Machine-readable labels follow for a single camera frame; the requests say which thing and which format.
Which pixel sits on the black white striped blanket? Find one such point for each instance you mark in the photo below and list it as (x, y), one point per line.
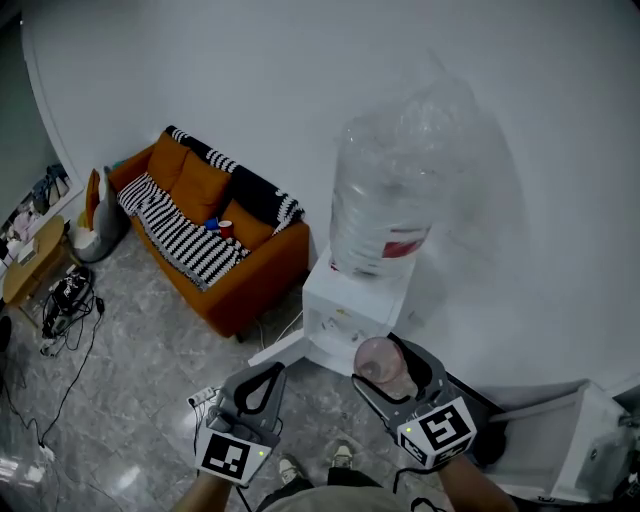
(185, 240)

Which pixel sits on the round wooden coffee table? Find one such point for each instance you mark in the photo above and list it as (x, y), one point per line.
(32, 255)

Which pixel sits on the person's right shoe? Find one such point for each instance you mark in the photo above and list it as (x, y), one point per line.
(342, 455)

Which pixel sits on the person's right forearm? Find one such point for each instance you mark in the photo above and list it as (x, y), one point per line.
(480, 487)

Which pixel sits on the grey handbags on sill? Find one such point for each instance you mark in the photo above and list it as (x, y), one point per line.
(52, 185)

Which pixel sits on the small red cup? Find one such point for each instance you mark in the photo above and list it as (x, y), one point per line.
(226, 229)

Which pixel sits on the grey bean bag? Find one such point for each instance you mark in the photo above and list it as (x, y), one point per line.
(102, 225)

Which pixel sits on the person's shoe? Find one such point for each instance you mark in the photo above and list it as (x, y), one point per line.
(342, 455)
(291, 470)

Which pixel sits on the white water dispenser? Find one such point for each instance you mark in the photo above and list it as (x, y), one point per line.
(350, 300)

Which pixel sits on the orange sofa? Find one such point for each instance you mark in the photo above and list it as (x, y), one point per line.
(250, 285)

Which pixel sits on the person's left forearm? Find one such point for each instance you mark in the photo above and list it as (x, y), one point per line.
(202, 495)

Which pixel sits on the small white box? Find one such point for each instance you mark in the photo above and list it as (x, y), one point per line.
(27, 255)

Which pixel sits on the orange flat cushion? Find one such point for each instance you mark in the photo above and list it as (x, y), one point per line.
(92, 197)

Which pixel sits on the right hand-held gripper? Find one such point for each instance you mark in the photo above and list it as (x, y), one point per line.
(440, 432)

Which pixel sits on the small blue cup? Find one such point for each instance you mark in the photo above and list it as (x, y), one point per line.
(211, 224)

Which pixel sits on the person's beige clothing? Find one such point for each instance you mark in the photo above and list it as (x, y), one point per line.
(350, 500)

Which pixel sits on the pink transparent cup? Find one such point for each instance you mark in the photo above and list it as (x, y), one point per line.
(380, 365)

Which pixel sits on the white box bin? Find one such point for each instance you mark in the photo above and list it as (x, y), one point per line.
(565, 440)

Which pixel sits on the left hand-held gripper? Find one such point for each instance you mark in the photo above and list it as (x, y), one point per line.
(225, 457)

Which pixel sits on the person's left shoe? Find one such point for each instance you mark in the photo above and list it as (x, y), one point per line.
(291, 470)

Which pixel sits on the white plug adapter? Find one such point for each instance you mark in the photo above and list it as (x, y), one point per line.
(47, 452)

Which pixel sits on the black knitted throw white stripes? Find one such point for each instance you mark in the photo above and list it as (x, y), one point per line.
(255, 187)

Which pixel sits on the clear water bottle red label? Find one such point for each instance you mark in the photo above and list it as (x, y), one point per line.
(395, 190)

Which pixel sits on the white power strip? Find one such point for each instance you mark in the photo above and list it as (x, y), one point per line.
(202, 396)

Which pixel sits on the grey window blind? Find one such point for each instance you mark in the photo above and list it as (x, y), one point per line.
(20, 125)

